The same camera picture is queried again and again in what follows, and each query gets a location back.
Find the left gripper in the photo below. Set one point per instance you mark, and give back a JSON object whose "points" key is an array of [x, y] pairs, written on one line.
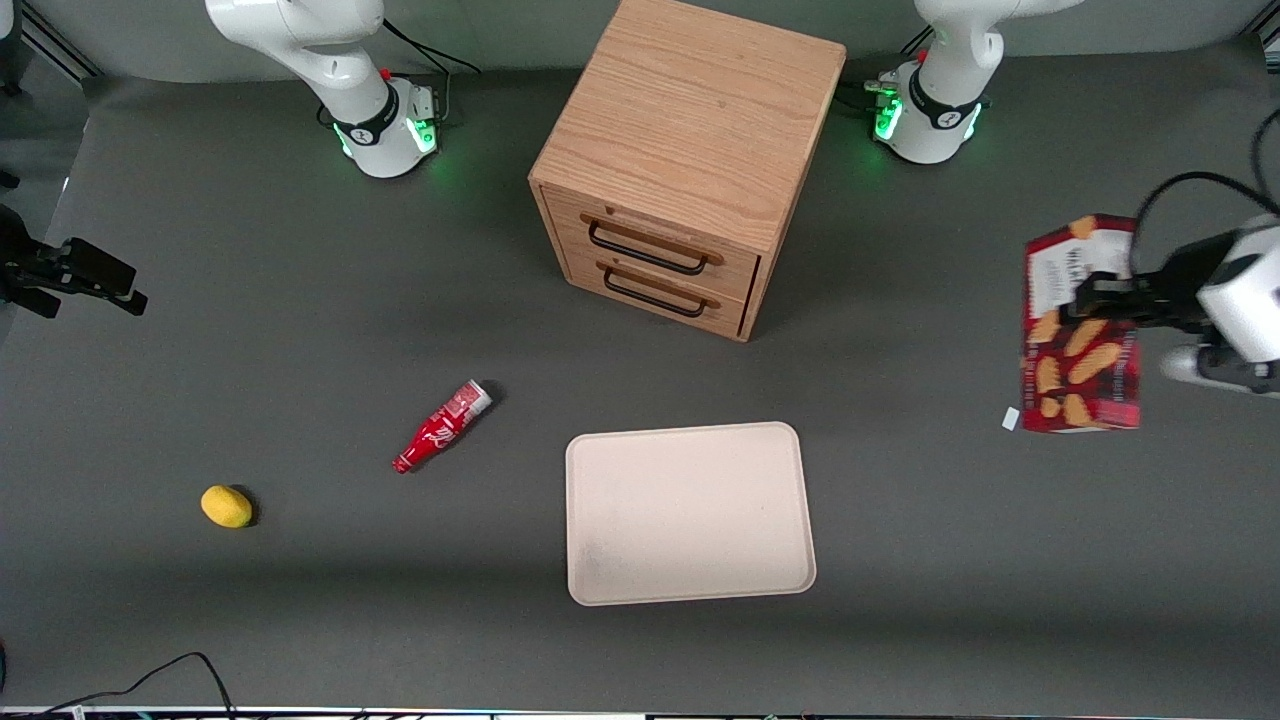
{"points": [[1178, 276]]}

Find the beige rectangular tray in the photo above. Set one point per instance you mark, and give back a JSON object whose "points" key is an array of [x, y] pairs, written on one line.
{"points": [[685, 515]]}

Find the yellow lemon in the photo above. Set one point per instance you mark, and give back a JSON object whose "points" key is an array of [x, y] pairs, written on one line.
{"points": [[226, 506]]}

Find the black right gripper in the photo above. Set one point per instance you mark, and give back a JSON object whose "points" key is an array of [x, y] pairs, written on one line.
{"points": [[22, 268]]}

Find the small white paper scrap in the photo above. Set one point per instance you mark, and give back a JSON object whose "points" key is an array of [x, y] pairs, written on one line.
{"points": [[1010, 419]]}

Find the wooden drawer cabinet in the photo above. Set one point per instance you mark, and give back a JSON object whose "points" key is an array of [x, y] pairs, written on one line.
{"points": [[700, 110]]}

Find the grey table mat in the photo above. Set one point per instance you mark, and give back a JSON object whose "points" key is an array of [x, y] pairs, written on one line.
{"points": [[300, 350]]}

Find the red cola bottle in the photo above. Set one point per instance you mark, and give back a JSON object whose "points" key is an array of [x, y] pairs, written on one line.
{"points": [[440, 430]]}

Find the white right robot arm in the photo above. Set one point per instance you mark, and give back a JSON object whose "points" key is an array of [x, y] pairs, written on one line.
{"points": [[330, 60]]}

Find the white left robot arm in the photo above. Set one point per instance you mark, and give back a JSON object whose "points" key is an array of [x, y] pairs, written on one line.
{"points": [[950, 70]]}

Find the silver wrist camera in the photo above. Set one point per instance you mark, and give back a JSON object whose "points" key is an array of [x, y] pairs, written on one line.
{"points": [[1220, 372]]}

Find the aluminium frame rail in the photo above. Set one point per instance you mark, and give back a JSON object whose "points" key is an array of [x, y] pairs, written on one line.
{"points": [[60, 40]]}

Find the red cookie box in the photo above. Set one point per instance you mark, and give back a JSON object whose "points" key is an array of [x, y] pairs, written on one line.
{"points": [[1085, 375]]}

